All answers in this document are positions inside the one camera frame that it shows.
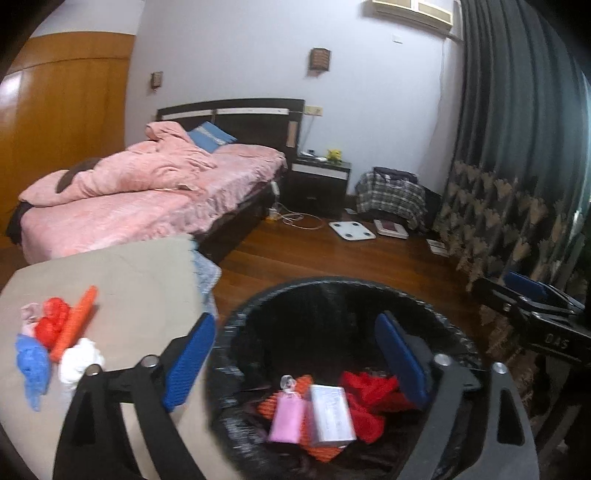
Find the blue plastic bag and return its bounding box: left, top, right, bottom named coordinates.
left=15, top=334, right=52, bottom=412

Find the white blue cardboard box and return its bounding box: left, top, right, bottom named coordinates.
left=307, top=384, right=356, bottom=448

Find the red plastic bag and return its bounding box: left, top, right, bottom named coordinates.
left=34, top=297, right=70, bottom=350

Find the pink small sock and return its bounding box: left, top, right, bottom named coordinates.
left=20, top=303, right=42, bottom=337

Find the dark green curtain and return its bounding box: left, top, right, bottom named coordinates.
left=431, top=0, right=591, bottom=361

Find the white crumpled tissue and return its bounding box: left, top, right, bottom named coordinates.
left=58, top=338, right=105, bottom=387

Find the orange mesh tube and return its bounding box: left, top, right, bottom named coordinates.
left=49, top=285, right=98, bottom=363

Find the orange mesh in bin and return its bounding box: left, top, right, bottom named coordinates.
left=256, top=375, right=342, bottom=463

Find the plaid cloth on chair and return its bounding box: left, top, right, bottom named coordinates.
left=355, top=167, right=427, bottom=230

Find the pink sachet in bin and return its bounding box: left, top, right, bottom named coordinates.
left=267, top=392, right=307, bottom=444

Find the white bathroom scale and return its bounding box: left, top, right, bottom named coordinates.
left=329, top=221, right=376, bottom=241

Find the light blue knitted cloth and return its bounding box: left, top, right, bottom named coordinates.
left=192, top=250, right=221, bottom=310

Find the black white nightstand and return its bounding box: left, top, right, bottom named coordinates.
left=281, top=157, right=352, bottom=220

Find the yellow plush toy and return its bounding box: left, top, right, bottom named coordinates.
left=325, top=149, right=342, bottom=163

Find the white air conditioner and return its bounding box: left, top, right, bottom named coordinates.
left=372, top=0, right=454, bottom=34

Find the pink quilt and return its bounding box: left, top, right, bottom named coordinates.
left=19, top=121, right=217, bottom=207

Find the dark wooden bed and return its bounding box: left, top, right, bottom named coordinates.
left=6, top=98, right=305, bottom=264

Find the blue pillow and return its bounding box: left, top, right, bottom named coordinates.
left=188, top=121, right=236, bottom=153

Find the wooden wardrobe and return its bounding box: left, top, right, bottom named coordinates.
left=1, top=32, right=135, bottom=224

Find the white charger cable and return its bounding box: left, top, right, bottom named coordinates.
left=268, top=180, right=326, bottom=231

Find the brown wall lamp right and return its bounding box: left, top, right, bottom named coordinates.
left=308, top=47, right=332, bottom=73

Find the brown wall lamp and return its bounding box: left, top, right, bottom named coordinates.
left=308, top=47, right=332, bottom=73
left=150, top=71, right=163, bottom=90

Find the brown wall lamp left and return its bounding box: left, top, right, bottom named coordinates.
left=150, top=71, right=163, bottom=90

